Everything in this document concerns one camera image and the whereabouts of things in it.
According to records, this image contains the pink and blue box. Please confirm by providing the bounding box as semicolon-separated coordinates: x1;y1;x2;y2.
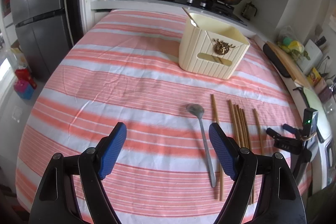
14;79;35;100

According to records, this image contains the wooden cutting board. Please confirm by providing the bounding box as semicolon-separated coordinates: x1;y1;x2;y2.
266;41;312;88

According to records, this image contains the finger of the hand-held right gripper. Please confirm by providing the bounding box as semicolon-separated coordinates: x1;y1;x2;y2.
283;124;301;136
266;127;283;141

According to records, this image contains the cardboard box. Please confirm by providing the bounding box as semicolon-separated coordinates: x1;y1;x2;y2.
10;42;28;69

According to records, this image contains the white wall socket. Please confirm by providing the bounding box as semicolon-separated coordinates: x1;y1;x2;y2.
13;106;23;123

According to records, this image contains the white knife block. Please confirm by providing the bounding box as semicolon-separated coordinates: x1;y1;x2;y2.
298;36;327;75

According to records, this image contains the yellow snack packet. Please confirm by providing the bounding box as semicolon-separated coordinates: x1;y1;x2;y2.
307;68;322;86

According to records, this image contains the light green tray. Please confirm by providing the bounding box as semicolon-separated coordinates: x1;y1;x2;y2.
302;88;326;119

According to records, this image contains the metal spoon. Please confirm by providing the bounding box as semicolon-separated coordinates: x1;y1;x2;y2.
186;104;217;188

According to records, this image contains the grey refrigerator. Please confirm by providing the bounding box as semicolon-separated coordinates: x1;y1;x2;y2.
9;0;76;81

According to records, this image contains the dark purple pouch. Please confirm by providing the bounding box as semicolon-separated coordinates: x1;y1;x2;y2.
319;84;334;103

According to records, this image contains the row of wooden chopsticks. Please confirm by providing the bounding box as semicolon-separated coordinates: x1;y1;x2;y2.
210;93;264;205

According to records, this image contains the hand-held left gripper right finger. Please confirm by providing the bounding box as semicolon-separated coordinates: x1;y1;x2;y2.
209;123;307;224

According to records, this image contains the red box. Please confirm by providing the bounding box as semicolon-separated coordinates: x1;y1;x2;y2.
14;68;37;88

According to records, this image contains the clear bag of produce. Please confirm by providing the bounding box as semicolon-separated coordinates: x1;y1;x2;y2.
276;26;311;61

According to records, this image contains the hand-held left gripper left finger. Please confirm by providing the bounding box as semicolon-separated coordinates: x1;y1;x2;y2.
28;122;128;224

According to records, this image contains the pink white striped tablecloth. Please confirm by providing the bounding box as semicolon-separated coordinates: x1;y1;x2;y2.
16;9;313;224

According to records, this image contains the white kitchen counter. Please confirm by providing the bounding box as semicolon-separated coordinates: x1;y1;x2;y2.
91;0;263;38

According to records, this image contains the cream ribbed utensil holder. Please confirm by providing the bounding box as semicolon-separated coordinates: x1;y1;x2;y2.
178;13;250;80

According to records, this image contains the glass french press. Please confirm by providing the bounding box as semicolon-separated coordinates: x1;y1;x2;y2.
241;1;257;20

